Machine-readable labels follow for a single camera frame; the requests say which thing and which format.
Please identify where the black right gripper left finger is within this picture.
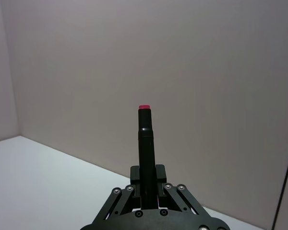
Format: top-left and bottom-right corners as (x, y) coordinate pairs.
(95, 165), (142, 223)

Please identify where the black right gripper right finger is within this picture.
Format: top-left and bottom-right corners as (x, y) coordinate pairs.
(155, 164), (207, 214)

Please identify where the black tool with red switch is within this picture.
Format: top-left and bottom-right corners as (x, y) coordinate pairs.
(137, 104), (159, 211)

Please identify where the thin dark post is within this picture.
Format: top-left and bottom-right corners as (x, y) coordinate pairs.
(272, 130), (288, 230)

